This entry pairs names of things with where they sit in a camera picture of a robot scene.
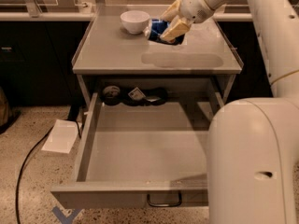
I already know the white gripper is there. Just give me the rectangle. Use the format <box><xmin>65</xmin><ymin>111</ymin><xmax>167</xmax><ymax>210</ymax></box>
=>
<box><xmin>160</xmin><ymin>0</ymin><xmax>230</xmax><ymax>42</ymax></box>

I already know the crushed blue pepsi can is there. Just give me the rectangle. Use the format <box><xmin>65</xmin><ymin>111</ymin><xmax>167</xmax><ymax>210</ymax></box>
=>
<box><xmin>143</xmin><ymin>19</ymin><xmax>184</xmax><ymax>46</ymax></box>

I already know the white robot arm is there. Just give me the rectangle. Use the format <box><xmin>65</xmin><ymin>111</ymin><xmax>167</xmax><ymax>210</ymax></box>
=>
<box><xmin>162</xmin><ymin>0</ymin><xmax>299</xmax><ymax>224</ymax></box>

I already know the grey cabinet counter unit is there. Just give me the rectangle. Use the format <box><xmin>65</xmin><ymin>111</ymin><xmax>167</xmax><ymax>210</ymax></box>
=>
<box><xmin>73</xmin><ymin>6</ymin><xmax>242</xmax><ymax>103</ymax></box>

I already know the grey open drawer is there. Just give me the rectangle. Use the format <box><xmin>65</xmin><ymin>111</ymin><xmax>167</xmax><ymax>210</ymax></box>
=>
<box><xmin>51</xmin><ymin>93</ymin><xmax>223</xmax><ymax>208</ymax></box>

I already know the white ceramic bowl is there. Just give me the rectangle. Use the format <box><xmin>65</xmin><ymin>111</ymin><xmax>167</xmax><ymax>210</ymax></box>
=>
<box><xmin>121</xmin><ymin>10</ymin><xmax>150</xmax><ymax>35</ymax></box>

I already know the black device with tag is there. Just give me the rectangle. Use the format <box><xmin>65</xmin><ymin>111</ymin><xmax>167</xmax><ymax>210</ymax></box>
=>
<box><xmin>120</xmin><ymin>87</ymin><xmax>168</xmax><ymax>106</ymax></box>

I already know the black tape roll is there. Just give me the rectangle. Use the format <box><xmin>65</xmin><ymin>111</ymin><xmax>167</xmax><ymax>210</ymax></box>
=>
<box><xmin>102</xmin><ymin>86</ymin><xmax>121</xmax><ymax>105</ymax></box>

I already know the white paper sheet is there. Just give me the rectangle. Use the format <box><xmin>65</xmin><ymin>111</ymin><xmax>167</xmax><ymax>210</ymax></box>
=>
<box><xmin>42</xmin><ymin>119</ymin><xmax>81</xmax><ymax>154</ymax></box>

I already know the black floor cable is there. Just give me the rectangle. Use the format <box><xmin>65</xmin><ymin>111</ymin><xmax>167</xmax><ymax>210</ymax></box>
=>
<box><xmin>14</xmin><ymin>103</ymin><xmax>82</xmax><ymax>224</ymax></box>

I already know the black metal drawer handle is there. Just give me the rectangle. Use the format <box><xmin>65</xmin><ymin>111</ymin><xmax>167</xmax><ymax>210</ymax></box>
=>
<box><xmin>147</xmin><ymin>192</ymin><xmax>182</xmax><ymax>208</ymax></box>

